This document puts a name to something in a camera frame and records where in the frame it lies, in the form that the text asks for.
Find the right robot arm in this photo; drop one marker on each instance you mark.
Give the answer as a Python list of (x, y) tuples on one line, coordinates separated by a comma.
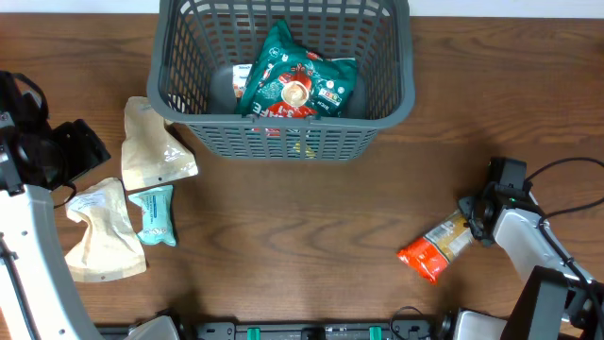
[(557, 289)]

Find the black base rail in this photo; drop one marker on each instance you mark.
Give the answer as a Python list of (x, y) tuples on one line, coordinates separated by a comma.
[(414, 328)]

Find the dark grey plastic basket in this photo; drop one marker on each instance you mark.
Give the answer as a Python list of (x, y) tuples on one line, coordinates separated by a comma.
[(198, 42)]

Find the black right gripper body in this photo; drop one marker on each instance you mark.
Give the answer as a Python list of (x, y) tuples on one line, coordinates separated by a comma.
[(478, 219)]

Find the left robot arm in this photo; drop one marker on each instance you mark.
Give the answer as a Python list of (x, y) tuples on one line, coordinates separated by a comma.
[(39, 299)]

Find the teal wet wipes pack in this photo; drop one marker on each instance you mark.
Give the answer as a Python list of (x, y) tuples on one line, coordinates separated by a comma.
[(155, 204)]

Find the red spaghetti pasta packet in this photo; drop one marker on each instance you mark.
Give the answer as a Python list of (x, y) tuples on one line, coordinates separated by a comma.
[(430, 254)]

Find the beige paper pouch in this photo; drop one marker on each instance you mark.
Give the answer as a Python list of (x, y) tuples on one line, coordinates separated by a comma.
[(151, 155), (110, 249)]

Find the white tissue pack box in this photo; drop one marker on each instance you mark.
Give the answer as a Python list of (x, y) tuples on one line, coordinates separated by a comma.
[(241, 72)]

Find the green Nescafe coffee bag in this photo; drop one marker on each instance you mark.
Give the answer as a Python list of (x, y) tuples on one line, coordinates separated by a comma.
[(296, 86)]

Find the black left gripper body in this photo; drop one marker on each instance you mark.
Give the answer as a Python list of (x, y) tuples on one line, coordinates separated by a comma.
[(69, 151)]

